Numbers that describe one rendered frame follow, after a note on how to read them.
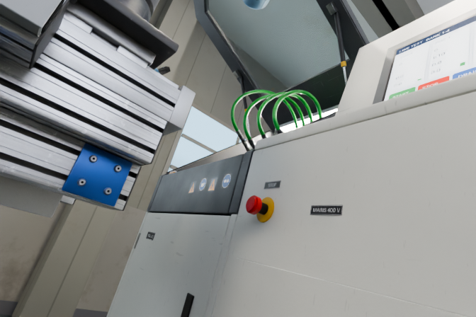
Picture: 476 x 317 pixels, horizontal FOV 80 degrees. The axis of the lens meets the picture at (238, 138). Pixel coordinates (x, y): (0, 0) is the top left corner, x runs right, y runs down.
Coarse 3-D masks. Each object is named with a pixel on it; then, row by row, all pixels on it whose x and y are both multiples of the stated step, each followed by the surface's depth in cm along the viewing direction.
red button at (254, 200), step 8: (248, 200) 56; (256, 200) 54; (264, 200) 58; (272, 200) 56; (248, 208) 55; (256, 208) 54; (264, 208) 55; (272, 208) 55; (256, 216) 58; (264, 216) 56
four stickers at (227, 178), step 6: (228, 174) 76; (204, 180) 86; (210, 180) 83; (216, 180) 80; (228, 180) 74; (192, 186) 92; (204, 186) 85; (210, 186) 81; (222, 186) 75; (228, 186) 73; (192, 192) 90
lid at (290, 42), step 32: (224, 0) 142; (288, 0) 121; (320, 0) 111; (224, 32) 154; (256, 32) 140; (288, 32) 129; (320, 32) 120; (352, 32) 110; (256, 64) 153; (288, 64) 140; (320, 64) 129; (352, 64) 118; (256, 96) 164; (288, 96) 149; (320, 96) 137
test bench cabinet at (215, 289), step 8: (144, 216) 120; (232, 216) 66; (232, 224) 64; (232, 232) 63; (136, 240) 115; (224, 248) 63; (224, 256) 61; (128, 264) 111; (224, 264) 60; (216, 272) 61; (120, 280) 110; (216, 280) 60; (216, 288) 59; (216, 296) 58; (112, 304) 106; (208, 304) 59; (208, 312) 58
